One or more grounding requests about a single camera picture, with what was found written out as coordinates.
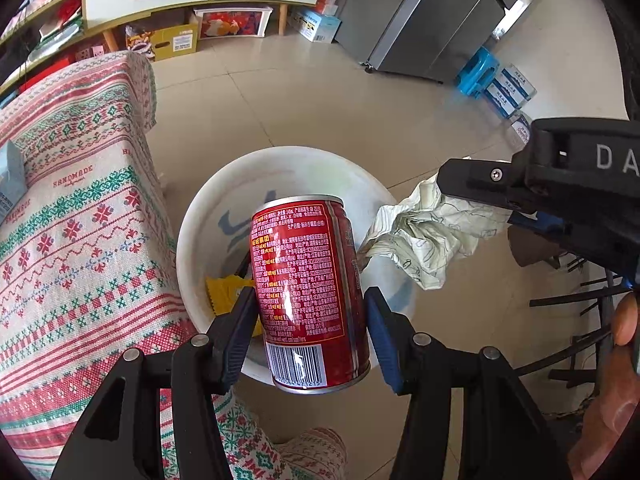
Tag green white bag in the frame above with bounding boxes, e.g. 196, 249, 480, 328
37, 17, 83, 44

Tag pink small boxes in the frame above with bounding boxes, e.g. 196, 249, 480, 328
75, 45, 108, 64

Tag yellow cardboard box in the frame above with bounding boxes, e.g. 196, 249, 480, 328
125, 24, 200, 62

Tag colourful snack bag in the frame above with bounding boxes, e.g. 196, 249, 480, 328
125, 25, 158, 59

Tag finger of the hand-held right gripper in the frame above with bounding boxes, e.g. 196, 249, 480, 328
507, 210, 576, 268
436, 158, 527, 212

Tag wooden TV cabinet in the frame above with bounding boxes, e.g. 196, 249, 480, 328
0, 0, 346, 96

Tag blue white carton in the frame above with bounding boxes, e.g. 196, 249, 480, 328
290, 7, 342, 43

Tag printed plastic storage box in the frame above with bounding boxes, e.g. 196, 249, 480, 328
194, 6, 274, 40

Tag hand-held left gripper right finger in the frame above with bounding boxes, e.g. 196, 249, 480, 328
363, 286, 573, 480

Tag yellow snack wrapper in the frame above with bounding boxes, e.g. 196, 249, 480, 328
205, 276, 263, 337

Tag red drink can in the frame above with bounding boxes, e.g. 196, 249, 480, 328
250, 195, 372, 395

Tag bottled water pack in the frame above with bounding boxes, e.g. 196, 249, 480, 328
505, 112, 535, 151

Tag red cloth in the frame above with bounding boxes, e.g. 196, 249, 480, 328
50, 0, 83, 23

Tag grey refrigerator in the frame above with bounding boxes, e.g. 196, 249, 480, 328
332, 0, 551, 83

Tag red green patterned tablecloth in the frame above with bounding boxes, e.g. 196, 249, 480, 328
0, 51, 348, 480

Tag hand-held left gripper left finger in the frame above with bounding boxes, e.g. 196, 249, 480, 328
50, 285, 258, 480

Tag light blue tissue packet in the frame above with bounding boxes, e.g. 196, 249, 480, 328
0, 140, 28, 223

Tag red gift box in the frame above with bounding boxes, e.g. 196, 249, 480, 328
20, 57, 76, 92

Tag printed paper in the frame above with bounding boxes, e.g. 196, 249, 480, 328
359, 177, 513, 292

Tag blue plastic stool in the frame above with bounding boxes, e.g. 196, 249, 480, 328
455, 46, 501, 97

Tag white plastic bucket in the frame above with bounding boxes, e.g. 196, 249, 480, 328
176, 146, 416, 386

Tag person's right hand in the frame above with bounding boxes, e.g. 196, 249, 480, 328
567, 291, 640, 480

